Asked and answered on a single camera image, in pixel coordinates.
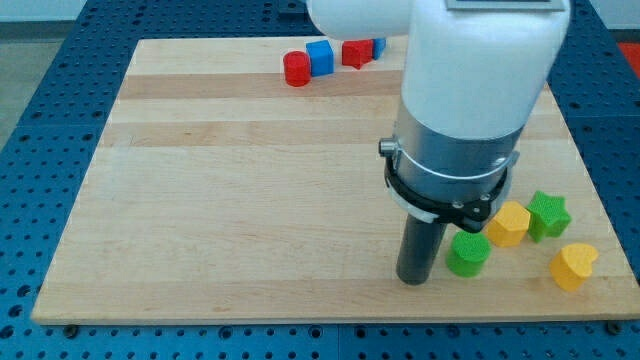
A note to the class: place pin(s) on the red pentagon block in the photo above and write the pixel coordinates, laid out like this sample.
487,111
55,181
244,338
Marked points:
356,53

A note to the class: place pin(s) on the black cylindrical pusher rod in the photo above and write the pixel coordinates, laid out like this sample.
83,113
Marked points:
420,244

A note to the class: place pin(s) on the wooden board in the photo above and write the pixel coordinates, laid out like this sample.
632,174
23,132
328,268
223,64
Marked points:
218,194

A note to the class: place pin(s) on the yellow hexagon block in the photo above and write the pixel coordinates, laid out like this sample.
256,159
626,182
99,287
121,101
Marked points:
509,225

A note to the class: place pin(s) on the yellow heart block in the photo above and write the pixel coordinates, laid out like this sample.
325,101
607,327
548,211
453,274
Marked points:
572,266

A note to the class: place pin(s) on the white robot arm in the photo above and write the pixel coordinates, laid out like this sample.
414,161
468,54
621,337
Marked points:
472,74

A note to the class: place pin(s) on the green cylinder block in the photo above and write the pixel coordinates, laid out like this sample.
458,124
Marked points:
468,253

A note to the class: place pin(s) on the red cylinder block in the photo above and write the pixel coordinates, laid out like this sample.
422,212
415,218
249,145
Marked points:
297,68

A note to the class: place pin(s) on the blue perforated table plate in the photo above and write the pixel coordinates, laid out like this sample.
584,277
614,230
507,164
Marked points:
44,161

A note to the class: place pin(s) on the blue block behind arm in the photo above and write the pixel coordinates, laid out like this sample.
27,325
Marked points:
379,45

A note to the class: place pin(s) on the blue cube block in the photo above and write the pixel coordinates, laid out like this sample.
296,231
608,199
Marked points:
321,57

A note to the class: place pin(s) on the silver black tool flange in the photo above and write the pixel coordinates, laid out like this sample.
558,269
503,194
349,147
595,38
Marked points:
441,179

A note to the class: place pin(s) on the green star block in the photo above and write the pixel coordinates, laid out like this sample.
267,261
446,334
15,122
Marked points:
548,216

